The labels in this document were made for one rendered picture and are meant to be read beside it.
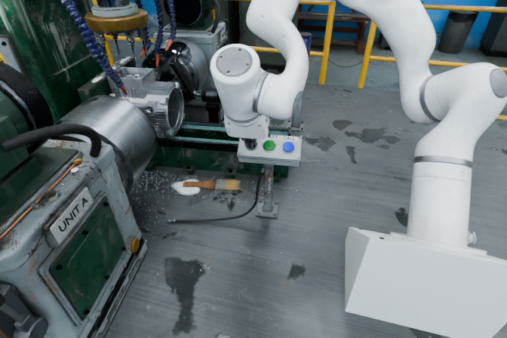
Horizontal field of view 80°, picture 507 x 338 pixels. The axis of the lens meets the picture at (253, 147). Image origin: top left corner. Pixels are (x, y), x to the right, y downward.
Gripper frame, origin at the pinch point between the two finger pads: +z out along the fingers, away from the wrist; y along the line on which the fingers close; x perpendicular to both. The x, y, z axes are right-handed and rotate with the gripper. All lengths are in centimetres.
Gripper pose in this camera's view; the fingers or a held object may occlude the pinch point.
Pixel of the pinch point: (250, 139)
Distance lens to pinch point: 78.6
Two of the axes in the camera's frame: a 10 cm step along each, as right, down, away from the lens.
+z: 0.7, 3.9, 9.2
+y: -9.9, -0.8, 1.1
